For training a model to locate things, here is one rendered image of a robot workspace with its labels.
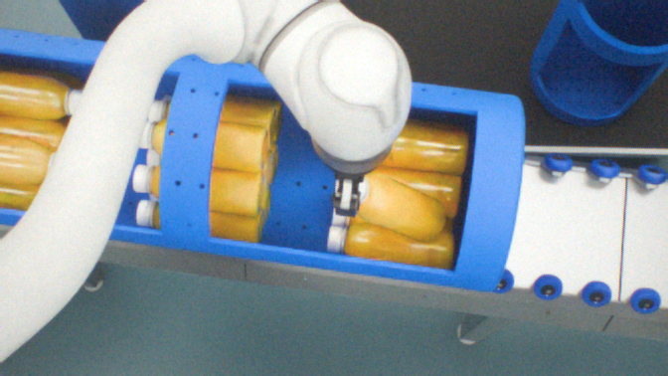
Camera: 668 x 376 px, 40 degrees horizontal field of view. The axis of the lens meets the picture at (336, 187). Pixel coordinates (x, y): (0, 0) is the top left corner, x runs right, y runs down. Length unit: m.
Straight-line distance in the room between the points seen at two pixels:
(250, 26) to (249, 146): 0.45
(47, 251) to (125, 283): 1.81
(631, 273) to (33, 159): 0.93
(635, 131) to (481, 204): 1.30
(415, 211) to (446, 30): 1.26
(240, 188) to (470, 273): 0.34
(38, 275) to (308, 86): 0.29
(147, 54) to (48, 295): 0.23
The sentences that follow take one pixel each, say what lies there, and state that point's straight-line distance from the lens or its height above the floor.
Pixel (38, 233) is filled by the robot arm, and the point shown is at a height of 1.75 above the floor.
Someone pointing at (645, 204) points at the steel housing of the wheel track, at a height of 0.93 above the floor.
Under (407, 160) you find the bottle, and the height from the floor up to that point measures 1.11.
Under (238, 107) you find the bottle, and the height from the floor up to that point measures 1.12.
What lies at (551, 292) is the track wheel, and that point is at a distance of 1.46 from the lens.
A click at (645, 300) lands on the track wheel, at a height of 0.97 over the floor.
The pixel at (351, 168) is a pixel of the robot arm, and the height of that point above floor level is 1.47.
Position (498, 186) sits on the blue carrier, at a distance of 1.20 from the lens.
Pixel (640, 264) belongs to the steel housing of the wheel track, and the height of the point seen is 0.93.
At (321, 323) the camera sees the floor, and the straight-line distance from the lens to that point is 2.39.
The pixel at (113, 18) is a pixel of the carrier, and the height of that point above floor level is 0.80.
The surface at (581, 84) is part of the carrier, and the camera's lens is 2.46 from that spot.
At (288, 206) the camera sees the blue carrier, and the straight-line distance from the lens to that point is 1.46.
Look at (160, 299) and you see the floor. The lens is 2.44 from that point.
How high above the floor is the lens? 2.37
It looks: 75 degrees down
